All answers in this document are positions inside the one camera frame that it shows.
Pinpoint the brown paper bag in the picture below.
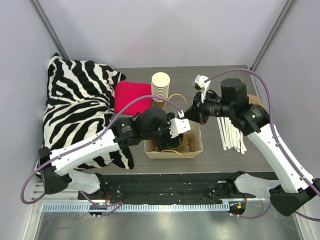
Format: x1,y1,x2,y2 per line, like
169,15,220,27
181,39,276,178
144,121,203,159

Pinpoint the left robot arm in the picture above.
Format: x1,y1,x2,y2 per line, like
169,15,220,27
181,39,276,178
39,106,191,200

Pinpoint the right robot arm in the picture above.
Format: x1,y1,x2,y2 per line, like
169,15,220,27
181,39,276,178
184,75,320,216

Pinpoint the white wrapped straw bundle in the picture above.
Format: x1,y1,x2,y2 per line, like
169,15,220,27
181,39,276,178
216,117,247,155

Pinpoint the brown pulp cup carrier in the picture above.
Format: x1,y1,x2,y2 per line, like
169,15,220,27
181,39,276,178
248,94,264,107

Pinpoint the stack of brown paper cups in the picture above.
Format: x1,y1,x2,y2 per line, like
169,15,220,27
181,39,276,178
151,72,171,99

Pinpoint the pink folded cloth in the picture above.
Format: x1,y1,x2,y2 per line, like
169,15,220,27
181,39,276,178
114,81,152,116

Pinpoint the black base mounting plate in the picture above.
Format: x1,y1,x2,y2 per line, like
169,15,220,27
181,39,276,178
88,172,255,205

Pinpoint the zebra print pillow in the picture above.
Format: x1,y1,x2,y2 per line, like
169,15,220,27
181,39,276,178
34,52,135,180

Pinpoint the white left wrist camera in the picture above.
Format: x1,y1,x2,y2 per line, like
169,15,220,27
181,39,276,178
169,118,191,139

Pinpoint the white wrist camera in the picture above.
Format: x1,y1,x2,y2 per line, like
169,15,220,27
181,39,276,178
192,75,211,102
169,118,191,139

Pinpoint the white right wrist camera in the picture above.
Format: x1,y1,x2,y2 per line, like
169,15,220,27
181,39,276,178
192,75,211,102

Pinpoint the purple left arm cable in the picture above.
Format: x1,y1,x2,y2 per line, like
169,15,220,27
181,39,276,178
20,94,186,230

